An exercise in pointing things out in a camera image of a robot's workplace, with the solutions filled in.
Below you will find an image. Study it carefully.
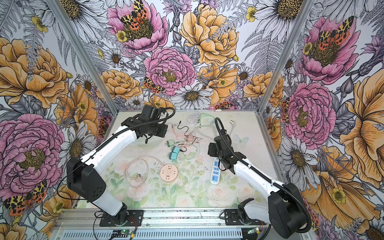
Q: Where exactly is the teal charger with black cable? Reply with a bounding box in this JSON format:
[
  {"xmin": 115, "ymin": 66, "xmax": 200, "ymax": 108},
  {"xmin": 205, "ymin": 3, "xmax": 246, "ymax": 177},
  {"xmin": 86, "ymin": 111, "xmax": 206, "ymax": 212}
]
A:
[{"xmin": 169, "ymin": 152, "xmax": 178, "ymax": 161}]

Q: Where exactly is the round pink power socket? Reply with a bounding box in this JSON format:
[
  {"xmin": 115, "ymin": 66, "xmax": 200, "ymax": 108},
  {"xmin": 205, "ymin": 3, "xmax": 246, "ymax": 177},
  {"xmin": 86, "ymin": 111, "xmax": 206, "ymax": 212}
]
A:
[{"xmin": 160, "ymin": 164, "xmax": 179, "ymax": 183}]

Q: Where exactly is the teal charger with white cable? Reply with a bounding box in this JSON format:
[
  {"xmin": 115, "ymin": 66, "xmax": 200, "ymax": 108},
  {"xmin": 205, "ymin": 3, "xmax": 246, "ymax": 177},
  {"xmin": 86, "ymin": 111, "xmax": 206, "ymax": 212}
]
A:
[{"xmin": 172, "ymin": 146, "xmax": 181, "ymax": 154}]

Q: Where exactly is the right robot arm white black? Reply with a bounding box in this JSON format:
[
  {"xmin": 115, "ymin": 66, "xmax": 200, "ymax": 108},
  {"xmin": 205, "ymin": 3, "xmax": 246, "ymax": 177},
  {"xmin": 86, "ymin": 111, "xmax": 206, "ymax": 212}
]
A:
[{"xmin": 208, "ymin": 118, "xmax": 312, "ymax": 239}]

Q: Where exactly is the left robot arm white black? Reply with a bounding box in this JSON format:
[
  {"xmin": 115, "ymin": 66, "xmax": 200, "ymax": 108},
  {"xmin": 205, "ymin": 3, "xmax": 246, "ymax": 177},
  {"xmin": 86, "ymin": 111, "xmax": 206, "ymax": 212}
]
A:
[{"xmin": 67, "ymin": 106, "xmax": 176, "ymax": 226}]

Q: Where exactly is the white blue power strip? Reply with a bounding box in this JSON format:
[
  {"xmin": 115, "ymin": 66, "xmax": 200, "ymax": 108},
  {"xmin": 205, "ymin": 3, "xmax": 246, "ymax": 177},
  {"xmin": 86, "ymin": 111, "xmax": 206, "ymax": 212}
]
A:
[{"xmin": 210, "ymin": 158, "xmax": 221, "ymax": 186}]

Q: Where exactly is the green charger adapter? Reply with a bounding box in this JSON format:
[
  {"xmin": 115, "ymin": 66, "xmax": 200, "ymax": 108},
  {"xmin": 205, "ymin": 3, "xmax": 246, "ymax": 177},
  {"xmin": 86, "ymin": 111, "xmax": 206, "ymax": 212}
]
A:
[{"xmin": 167, "ymin": 140, "xmax": 177, "ymax": 148}]

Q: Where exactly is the pink usb cable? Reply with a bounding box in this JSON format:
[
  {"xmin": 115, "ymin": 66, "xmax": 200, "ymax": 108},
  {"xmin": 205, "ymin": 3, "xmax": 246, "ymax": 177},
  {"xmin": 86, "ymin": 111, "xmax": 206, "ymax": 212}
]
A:
[{"xmin": 170, "ymin": 123, "xmax": 199, "ymax": 145}]

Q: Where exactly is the black usb cable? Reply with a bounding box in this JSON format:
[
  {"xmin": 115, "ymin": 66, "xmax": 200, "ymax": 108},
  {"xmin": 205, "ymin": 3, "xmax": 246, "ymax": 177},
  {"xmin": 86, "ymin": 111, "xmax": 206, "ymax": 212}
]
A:
[{"xmin": 176, "ymin": 120, "xmax": 199, "ymax": 152}]

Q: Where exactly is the green usb cable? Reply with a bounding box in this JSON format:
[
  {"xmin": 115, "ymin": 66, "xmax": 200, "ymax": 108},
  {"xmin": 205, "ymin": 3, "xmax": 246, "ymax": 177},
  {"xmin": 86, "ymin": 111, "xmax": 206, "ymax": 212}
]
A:
[{"xmin": 197, "ymin": 113, "xmax": 217, "ymax": 130}]

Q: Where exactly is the lilac usb cable bundle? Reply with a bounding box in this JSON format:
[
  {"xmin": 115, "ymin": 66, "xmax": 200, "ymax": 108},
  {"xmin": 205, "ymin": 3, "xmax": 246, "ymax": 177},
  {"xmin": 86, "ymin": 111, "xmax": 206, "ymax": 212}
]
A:
[{"xmin": 186, "ymin": 112, "xmax": 202, "ymax": 127}]

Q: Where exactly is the pink socket cord with plug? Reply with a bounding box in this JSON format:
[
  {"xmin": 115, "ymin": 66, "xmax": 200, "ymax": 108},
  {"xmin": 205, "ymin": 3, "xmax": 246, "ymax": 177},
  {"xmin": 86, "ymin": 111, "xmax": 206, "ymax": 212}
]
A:
[{"xmin": 123, "ymin": 155, "xmax": 165, "ymax": 189}]

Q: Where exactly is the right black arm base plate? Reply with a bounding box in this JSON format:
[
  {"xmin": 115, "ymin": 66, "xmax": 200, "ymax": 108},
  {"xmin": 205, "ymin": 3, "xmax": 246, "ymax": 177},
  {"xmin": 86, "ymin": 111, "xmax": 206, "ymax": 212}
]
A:
[{"xmin": 223, "ymin": 209, "xmax": 265, "ymax": 226}]

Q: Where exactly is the aluminium front rail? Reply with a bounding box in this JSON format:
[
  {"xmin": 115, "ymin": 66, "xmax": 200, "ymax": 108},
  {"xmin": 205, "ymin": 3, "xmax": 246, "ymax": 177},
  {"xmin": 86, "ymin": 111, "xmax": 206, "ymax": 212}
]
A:
[{"xmin": 54, "ymin": 207, "xmax": 269, "ymax": 231}]

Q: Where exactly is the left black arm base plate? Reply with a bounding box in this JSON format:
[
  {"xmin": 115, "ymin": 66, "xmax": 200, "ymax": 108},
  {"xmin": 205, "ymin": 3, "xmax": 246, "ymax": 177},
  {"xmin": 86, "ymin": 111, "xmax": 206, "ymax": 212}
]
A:
[{"xmin": 99, "ymin": 210, "xmax": 145, "ymax": 227}]

